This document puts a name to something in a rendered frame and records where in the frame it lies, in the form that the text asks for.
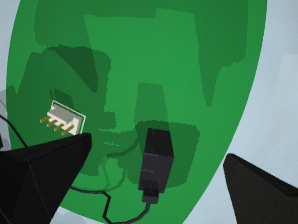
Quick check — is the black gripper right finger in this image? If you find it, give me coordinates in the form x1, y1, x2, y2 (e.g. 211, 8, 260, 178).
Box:
223, 153, 298, 224

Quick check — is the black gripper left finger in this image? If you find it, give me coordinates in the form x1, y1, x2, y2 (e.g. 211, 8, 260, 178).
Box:
0, 133, 92, 224

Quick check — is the green circuit board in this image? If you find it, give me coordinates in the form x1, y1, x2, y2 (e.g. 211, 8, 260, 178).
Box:
5, 0, 267, 224

